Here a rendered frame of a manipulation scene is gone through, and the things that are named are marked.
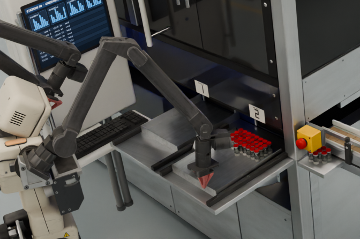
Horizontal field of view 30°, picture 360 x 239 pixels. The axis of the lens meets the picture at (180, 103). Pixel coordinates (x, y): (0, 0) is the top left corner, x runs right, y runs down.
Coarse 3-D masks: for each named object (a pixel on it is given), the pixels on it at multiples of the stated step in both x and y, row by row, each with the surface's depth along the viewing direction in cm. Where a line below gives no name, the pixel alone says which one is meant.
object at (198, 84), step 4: (196, 80) 288; (196, 84) 289; (200, 84) 287; (204, 84) 284; (196, 88) 291; (200, 88) 288; (204, 88) 286; (200, 92) 289; (204, 92) 287; (208, 96) 286
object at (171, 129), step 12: (204, 108) 300; (216, 108) 298; (156, 120) 294; (168, 120) 296; (180, 120) 295; (216, 120) 290; (228, 120) 285; (144, 132) 290; (156, 132) 289; (168, 132) 287; (180, 132) 286; (192, 132) 284; (168, 144) 276; (180, 144) 272
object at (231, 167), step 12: (192, 156) 266; (216, 156) 266; (228, 156) 265; (240, 156) 263; (180, 168) 263; (216, 168) 259; (228, 168) 258; (240, 168) 257; (252, 168) 251; (192, 180) 252; (216, 180) 253; (228, 180) 251; (216, 192) 242
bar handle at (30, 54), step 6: (18, 12) 271; (18, 18) 271; (24, 24) 273; (30, 48) 278; (30, 54) 279; (30, 60) 281; (36, 66) 282; (36, 72) 283; (48, 120) 295; (54, 126) 297
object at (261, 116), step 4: (252, 108) 263; (256, 108) 261; (252, 112) 264; (256, 112) 262; (260, 112) 260; (252, 116) 266; (260, 116) 261; (264, 116) 259; (260, 120) 262; (264, 120) 260
